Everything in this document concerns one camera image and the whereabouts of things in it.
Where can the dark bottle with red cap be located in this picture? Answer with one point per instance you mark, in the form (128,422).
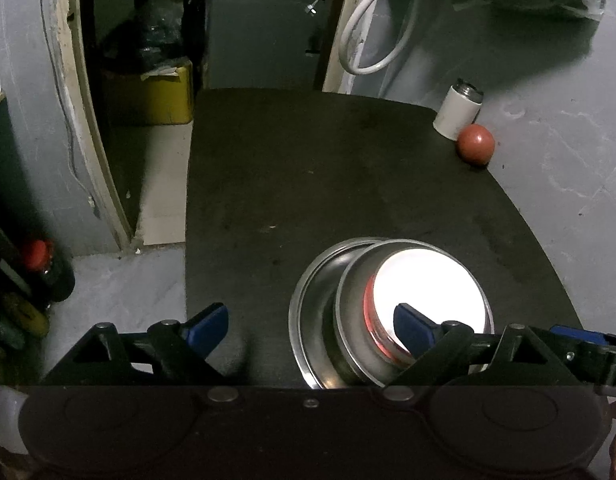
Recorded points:
(53,280)

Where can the white ceramic bowl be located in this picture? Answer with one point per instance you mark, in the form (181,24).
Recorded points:
(427,285)

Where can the yellow box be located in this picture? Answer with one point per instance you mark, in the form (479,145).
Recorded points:
(148,97)

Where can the white door frame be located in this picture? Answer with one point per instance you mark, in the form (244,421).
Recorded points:
(103,170)

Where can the stainless steel bowl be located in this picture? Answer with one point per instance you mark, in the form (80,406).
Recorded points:
(353,320)

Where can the black plastic bag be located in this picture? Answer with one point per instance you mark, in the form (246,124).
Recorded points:
(148,40)

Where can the white thermos cup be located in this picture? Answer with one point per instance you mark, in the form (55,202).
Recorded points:
(455,112)

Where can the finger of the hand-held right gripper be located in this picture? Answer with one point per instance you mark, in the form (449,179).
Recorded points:
(577,334)

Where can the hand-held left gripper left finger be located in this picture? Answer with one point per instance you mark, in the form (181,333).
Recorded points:
(208,327)

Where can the grey cabinet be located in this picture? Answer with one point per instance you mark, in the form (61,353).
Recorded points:
(263,35)

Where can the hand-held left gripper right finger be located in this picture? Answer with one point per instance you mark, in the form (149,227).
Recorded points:
(412,330)

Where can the red ball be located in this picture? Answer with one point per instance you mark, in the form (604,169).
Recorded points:
(475,144)

